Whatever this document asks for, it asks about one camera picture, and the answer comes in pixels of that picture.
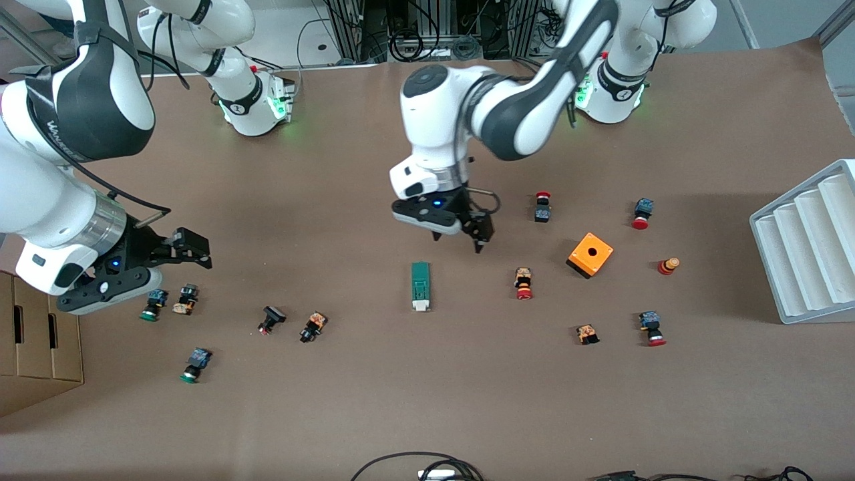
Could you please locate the green pushbutton blue contact block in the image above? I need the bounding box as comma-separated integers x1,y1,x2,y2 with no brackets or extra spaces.
140,289,169,322
179,347,213,384

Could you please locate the black red pushbutton head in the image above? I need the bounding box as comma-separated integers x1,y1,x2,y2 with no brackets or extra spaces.
257,305,287,335

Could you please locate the black pushbutton orange contact block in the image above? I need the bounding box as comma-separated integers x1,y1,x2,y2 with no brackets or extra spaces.
299,311,328,344

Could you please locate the brown cardboard box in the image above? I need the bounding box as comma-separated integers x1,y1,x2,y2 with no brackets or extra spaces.
0,271,84,418

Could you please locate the red mushroom pushbutton blue block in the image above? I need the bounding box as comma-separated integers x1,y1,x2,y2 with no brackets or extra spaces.
639,311,667,347

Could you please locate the grey white ribbed tray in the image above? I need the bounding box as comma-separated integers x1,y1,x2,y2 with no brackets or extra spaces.
749,159,855,325

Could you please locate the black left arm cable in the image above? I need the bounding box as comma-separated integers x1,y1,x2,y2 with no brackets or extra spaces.
464,160,500,216

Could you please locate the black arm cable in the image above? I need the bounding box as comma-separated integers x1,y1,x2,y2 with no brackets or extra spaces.
464,160,500,216
63,150,172,229

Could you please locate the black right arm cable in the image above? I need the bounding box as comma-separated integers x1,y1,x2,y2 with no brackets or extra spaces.
63,150,172,229

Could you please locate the orange button enclosure box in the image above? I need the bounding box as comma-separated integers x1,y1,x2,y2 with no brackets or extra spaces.
566,232,615,280

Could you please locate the black equipment rack with cables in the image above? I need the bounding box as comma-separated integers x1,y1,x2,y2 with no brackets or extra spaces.
327,0,555,64

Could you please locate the black looped floor cable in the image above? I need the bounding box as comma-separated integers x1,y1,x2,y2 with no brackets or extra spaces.
351,452,485,481

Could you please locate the aluminium frame bar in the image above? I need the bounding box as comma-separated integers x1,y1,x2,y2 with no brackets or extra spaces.
812,0,855,47

